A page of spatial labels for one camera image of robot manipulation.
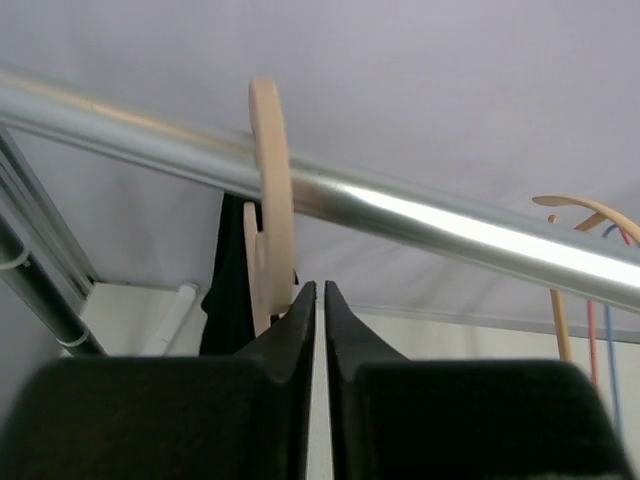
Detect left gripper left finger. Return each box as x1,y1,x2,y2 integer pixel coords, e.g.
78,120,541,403
1,282,316,479

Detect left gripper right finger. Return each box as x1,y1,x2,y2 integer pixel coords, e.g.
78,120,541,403
324,281,633,479

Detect pink wire hanger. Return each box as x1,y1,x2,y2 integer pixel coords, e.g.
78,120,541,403
587,224,637,387

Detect blue wire hanger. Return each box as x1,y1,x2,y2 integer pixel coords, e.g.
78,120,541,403
602,223,626,446

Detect beige hanger with green shirt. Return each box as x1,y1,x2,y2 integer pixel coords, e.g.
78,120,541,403
532,195,639,362

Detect black t shirt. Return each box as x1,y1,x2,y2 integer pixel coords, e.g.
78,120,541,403
199,193,256,356

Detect beige hanger with black shirt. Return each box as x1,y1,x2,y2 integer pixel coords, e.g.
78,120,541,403
243,78,295,336

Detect metal clothes rack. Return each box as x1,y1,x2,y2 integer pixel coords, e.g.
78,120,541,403
0,67,640,359

